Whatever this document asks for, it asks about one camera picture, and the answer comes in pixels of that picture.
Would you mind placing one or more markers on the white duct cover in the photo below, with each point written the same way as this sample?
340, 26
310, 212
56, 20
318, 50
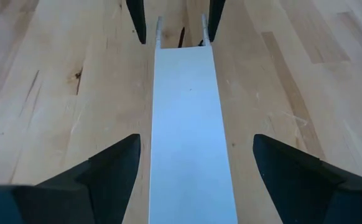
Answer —
188, 140

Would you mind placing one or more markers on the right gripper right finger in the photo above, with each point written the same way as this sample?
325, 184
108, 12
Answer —
308, 193

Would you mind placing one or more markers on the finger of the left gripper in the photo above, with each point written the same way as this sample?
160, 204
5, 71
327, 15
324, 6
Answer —
139, 15
215, 15

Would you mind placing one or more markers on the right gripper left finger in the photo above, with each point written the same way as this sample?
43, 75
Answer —
90, 193

